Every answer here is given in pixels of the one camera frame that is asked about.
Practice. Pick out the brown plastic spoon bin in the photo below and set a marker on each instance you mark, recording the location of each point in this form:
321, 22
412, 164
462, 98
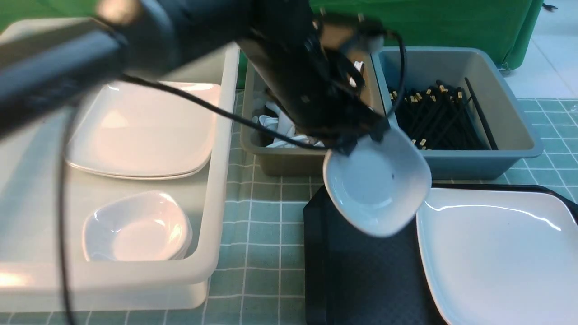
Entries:
295, 161

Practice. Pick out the pile of black chopsticks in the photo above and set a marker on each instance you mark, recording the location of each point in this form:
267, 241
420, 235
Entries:
443, 117

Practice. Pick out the blue-grey plastic chopstick bin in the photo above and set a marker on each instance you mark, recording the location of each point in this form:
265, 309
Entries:
424, 65

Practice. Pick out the large white plastic tub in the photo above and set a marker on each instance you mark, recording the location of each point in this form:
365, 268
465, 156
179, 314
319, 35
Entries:
29, 274

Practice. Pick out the stacked white square plates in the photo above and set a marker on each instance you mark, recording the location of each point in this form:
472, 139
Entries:
135, 132

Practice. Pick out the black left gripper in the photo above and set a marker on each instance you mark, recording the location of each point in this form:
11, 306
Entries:
301, 56

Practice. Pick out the white bowl with speck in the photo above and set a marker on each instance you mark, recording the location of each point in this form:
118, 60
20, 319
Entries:
379, 187

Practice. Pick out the pile of white soup spoons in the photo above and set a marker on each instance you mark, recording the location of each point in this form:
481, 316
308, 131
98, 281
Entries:
275, 120

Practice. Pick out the stacked white bowls in tub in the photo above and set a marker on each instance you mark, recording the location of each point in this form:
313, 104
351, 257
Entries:
148, 226

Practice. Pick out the green backdrop cloth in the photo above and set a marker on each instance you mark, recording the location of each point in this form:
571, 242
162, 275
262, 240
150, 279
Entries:
501, 28

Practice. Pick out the green checked tablecloth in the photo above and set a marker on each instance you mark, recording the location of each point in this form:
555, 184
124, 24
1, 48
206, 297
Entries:
260, 269

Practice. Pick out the black plastic serving tray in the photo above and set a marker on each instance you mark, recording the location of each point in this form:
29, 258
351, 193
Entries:
354, 279

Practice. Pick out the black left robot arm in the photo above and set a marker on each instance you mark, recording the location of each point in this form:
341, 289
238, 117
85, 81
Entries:
140, 41

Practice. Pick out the large white square plate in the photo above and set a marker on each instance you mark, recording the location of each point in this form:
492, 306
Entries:
497, 257

